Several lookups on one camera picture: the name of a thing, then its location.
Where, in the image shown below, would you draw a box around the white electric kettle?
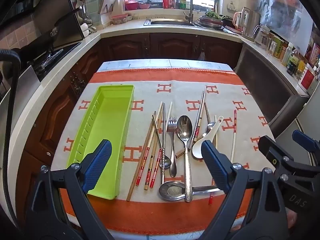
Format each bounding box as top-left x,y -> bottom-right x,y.
232,7 -> 252,34

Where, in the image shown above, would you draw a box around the row of condiment jars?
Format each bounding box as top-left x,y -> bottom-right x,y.
269,35 -> 319,90

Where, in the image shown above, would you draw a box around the clear plastic bags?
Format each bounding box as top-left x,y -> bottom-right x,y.
260,0 -> 313,50

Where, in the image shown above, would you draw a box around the black gas stove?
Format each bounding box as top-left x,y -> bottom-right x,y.
32,41 -> 82,82

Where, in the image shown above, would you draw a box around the steel kitchen sink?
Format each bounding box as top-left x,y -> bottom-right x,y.
144,17 -> 198,27

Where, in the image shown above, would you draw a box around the stack of white bowls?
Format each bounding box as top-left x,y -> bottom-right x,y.
80,22 -> 90,38

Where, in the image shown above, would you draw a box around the large steel spoon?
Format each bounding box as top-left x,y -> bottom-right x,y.
176,115 -> 193,203

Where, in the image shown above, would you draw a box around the white ceramic spoon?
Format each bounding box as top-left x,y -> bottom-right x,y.
192,116 -> 224,159

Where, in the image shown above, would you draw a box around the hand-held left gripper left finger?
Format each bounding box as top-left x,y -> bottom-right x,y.
25,139 -> 113,240

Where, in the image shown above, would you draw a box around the glass pitcher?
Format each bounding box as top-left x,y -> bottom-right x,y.
254,24 -> 272,49

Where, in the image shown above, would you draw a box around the orange and beige patterned blanket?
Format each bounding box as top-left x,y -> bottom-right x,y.
51,67 -> 275,235

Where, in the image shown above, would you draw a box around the green plastic utensil tray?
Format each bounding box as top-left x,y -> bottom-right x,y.
66,85 -> 135,200

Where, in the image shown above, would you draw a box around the grey steel appliance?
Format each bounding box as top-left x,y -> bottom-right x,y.
235,44 -> 309,138

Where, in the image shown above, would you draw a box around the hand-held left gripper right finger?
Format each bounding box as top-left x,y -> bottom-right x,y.
201,140 -> 290,240

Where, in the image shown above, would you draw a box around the steel fork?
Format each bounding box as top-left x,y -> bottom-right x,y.
168,117 -> 178,178

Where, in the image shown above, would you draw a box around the person's right hand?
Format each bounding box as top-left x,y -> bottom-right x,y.
285,209 -> 299,230

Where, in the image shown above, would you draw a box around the steel basin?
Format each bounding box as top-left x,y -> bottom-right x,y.
199,15 -> 225,28

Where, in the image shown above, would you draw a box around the wide steel soup spoon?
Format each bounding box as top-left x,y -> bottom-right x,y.
159,181 -> 222,202

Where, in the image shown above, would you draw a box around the clear container with red lid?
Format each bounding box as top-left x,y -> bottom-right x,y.
111,15 -> 128,25

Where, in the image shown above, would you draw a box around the cream chopstick with red stripes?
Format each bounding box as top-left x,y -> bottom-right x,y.
208,109 -> 237,205

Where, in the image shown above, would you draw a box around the white kitchen countertop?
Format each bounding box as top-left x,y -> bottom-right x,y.
0,15 -> 313,228

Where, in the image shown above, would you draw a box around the black braided cable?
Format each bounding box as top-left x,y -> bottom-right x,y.
0,50 -> 22,230

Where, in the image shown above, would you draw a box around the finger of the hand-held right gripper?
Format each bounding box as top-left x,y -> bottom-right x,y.
292,130 -> 320,153
257,135 -> 320,180

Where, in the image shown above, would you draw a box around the steel faucet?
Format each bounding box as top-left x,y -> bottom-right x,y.
180,0 -> 195,22

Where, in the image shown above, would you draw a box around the gold-topped steel chopstick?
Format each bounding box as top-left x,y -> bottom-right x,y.
152,115 -> 165,184

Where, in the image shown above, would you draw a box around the green vegetables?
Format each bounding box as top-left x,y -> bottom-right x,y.
204,11 -> 222,20

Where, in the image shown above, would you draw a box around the small long-handled steel spoon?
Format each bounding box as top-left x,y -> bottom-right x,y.
159,120 -> 172,169

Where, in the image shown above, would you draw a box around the wooden cutting board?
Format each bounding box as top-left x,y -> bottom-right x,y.
97,0 -> 119,15

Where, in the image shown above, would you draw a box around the steel range hood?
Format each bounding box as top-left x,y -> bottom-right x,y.
30,0 -> 85,52

